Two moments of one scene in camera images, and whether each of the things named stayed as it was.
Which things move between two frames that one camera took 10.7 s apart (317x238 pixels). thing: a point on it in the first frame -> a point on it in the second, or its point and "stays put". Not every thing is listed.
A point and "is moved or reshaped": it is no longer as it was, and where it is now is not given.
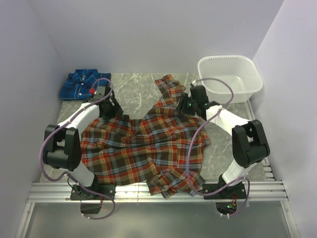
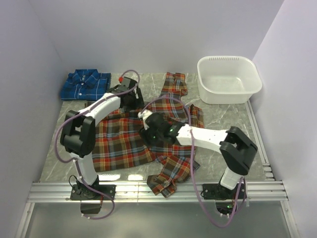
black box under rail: (90, 208) stays put
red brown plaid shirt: (164, 147) is moved or reshaped
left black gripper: (116, 109) -> (138, 102)
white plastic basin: (241, 72) stays put
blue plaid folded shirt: (78, 85) stays put
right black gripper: (183, 108) -> (145, 134)
